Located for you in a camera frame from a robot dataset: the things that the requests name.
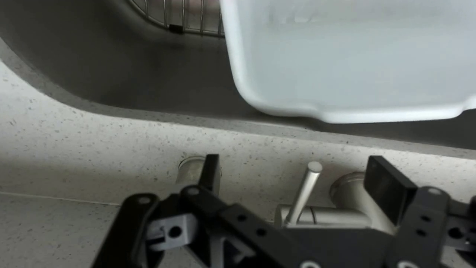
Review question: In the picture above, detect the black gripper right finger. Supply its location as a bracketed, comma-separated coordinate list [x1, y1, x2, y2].
[364, 154, 476, 268]

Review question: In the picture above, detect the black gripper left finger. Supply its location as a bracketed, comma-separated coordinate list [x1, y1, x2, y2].
[91, 153, 319, 268]

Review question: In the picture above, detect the chrome faucet lever handle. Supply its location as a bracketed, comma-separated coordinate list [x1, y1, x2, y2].
[283, 159, 325, 227]

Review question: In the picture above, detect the small chrome counter fixture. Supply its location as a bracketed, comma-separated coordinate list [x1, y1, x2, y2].
[176, 153, 209, 186]

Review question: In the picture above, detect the chrome spring kitchen faucet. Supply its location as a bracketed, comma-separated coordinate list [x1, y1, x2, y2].
[274, 169, 399, 238]

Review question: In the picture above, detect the grey steel sink basin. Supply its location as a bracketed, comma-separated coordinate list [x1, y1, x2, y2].
[0, 0, 476, 151]

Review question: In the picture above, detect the white plastic wash tub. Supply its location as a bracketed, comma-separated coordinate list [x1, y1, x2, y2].
[219, 0, 476, 126]

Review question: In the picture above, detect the metal sink bottom grid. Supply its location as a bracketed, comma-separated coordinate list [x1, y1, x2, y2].
[127, 0, 227, 37]

